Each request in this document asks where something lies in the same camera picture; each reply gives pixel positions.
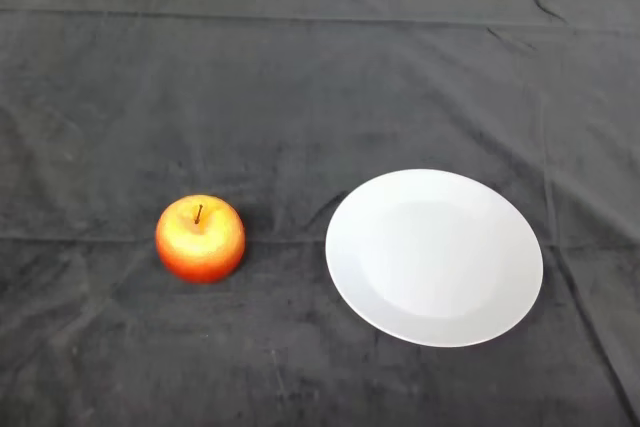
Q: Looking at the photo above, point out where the white round plate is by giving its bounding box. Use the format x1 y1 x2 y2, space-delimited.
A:
324 168 545 348

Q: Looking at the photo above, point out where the red yellow apple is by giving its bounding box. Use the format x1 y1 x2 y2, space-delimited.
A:
155 194 247 285

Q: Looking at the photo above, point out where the black cloth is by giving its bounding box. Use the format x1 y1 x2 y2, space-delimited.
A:
0 0 640 427

